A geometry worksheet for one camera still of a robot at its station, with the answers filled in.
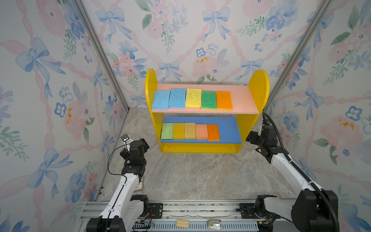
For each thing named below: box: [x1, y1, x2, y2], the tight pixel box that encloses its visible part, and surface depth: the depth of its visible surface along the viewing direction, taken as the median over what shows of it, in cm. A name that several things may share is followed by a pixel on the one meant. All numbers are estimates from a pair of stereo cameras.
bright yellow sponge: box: [172, 122, 185, 141], surface depth 88 cm
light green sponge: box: [160, 122, 174, 140], surface depth 88 cm
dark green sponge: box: [200, 90, 217, 110], surface depth 68 cm
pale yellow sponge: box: [184, 122, 197, 140], surface depth 90 cm
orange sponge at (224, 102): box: [215, 90, 233, 112], surface depth 67 cm
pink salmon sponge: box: [195, 124, 209, 141], surface depth 87 cm
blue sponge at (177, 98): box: [168, 88, 187, 108], surface depth 69 cm
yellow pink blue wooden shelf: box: [144, 68, 270, 154], surface depth 73 cm
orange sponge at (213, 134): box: [206, 123, 221, 142], surface depth 88 cm
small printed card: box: [133, 180, 144, 193], surface depth 82 cm
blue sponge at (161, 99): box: [151, 89, 171, 110], surface depth 68 cm
